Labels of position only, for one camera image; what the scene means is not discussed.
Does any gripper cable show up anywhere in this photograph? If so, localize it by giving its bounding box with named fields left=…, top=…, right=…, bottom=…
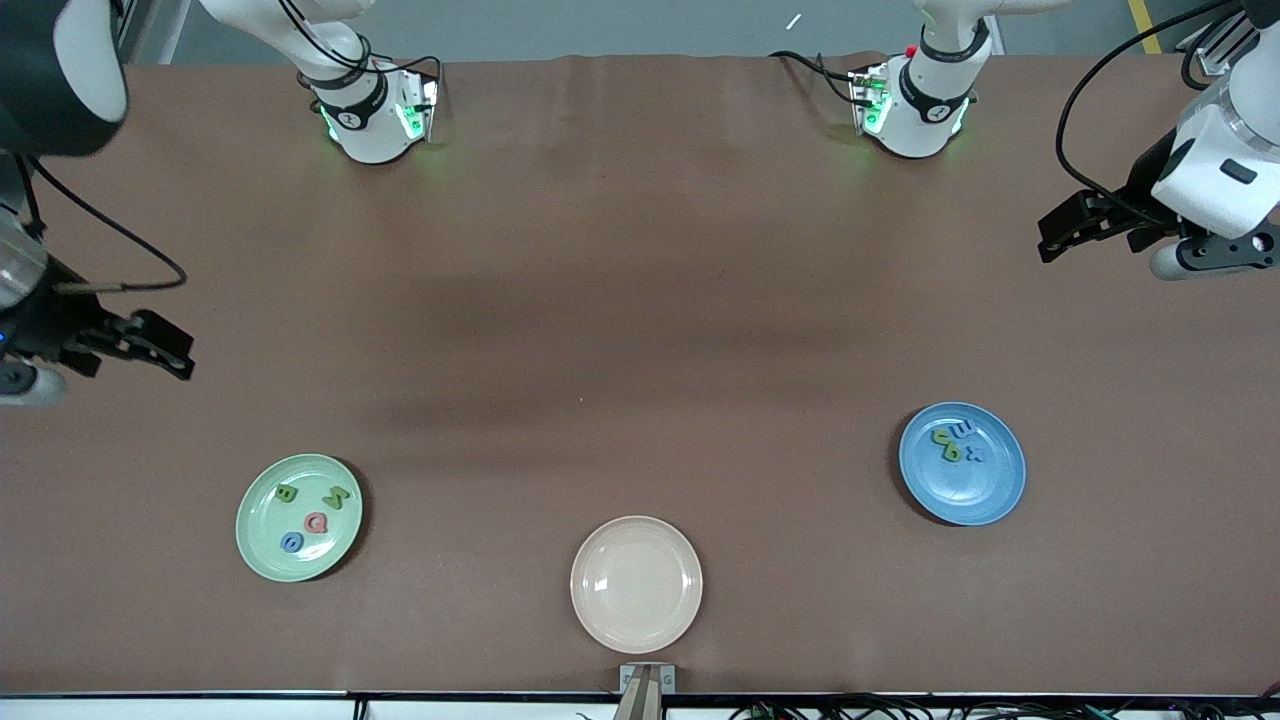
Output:
left=1055, top=0, right=1251, bottom=211
left=15, top=155, right=189, bottom=296

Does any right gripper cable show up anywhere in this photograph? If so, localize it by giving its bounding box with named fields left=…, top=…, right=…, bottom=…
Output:
left=15, top=155, right=189, bottom=296

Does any left arm base control box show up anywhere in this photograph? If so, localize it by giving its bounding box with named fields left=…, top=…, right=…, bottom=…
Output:
left=848, top=65, right=893, bottom=137

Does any black left base cable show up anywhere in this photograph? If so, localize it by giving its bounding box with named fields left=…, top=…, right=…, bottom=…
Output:
left=768, top=50, right=863, bottom=106

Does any black cable bundle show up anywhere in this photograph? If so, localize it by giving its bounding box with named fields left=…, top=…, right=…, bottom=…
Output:
left=730, top=690, right=1280, bottom=720

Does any black base cable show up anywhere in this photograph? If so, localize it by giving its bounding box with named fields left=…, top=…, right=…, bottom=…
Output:
left=283, top=0, right=444, bottom=101
left=768, top=50, right=863, bottom=106

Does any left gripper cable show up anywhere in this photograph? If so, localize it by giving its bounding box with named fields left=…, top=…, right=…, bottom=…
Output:
left=1055, top=0, right=1251, bottom=211

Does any black right base cable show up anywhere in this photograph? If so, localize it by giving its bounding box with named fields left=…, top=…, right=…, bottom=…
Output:
left=283, top=0, right=444, bottom=101

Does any pale green plate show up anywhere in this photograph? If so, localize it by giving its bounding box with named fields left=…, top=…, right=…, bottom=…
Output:
left=235, top=453, right=364, bottom=584

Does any aluminium frame profile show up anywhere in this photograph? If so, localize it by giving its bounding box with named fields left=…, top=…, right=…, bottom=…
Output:
left=1178, top=0, right=1280, bottom=76

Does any right arm base control box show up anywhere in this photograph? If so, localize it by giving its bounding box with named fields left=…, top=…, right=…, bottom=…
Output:
left=395, top=72, right=442, bottom=143

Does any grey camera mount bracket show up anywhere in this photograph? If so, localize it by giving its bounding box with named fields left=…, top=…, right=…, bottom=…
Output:
left=618, top=663, right=678, bottom=720

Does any large table cover mat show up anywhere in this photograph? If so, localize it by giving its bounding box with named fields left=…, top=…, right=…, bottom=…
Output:
left=0, top=52, right=1280, bottom=696

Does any blue plate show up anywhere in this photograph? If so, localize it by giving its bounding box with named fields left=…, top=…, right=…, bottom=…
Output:
left=898, top=401, right=1028, bottom=528

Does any pale beige plate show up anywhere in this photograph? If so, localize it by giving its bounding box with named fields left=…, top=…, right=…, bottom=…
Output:
left=570, top=515, right=704, bottom=656

